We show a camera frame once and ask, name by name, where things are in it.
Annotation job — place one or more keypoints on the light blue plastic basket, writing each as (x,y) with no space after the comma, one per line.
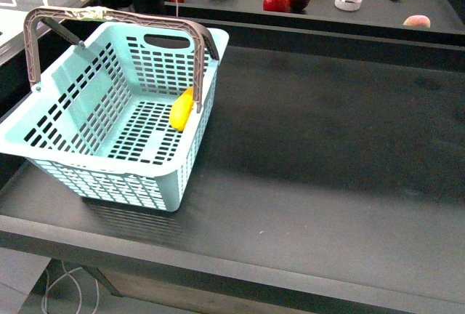
(102,86)

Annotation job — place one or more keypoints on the red apple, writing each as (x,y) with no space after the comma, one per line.
(276,6)

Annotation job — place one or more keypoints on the pale peach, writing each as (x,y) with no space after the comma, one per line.
(421,21)

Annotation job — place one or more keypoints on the yellow mango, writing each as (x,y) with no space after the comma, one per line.
(180,110)

